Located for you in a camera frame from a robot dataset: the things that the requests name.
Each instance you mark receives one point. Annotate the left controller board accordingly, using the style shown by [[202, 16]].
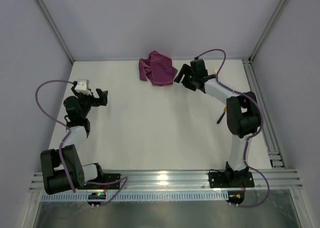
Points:
[[95, 199]]

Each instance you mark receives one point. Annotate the left frame post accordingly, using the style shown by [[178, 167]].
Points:
[[56, 32]]

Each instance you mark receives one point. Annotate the aluminium rail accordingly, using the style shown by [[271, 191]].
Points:
[[196, 180], [273, 147]]

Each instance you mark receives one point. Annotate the right controller board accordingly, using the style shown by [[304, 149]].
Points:
[[235, 198]]

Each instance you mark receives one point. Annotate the slotted cable duct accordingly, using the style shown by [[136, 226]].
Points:
[[144, 196]]

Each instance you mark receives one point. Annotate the controller board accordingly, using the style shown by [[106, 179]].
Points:
[[235, 198], [95, 199]]

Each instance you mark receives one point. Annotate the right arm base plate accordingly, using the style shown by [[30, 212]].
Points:
[[230, 179]]

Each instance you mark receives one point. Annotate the black handled gold knife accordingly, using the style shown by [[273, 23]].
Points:
[[222, 116]]

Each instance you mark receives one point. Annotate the purple satin napkin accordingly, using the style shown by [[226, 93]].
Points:
[[158, 69]]

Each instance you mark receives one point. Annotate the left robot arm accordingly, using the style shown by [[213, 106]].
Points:
[[61, 168]]

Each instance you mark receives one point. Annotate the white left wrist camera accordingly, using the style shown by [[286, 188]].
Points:
[[82, 85]]

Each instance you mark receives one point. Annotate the right frame post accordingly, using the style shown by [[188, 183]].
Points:
[[268, 28]]

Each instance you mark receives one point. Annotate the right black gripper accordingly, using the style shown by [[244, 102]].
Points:
[[189, 79]]

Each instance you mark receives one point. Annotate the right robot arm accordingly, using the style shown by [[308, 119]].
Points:
[[243, 119]]

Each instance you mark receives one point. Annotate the right aluminium rail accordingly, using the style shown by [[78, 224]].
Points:
[[273, 147]]

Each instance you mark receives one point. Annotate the frame post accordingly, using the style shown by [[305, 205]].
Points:
[[56, 32], [268, 28]]

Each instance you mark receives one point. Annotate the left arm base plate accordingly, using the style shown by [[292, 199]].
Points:
[[106, 178]]

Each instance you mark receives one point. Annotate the front aluminium rail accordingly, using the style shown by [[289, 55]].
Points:
[[196, 180]]

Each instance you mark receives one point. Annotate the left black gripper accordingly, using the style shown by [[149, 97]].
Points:
[[92, 99]]

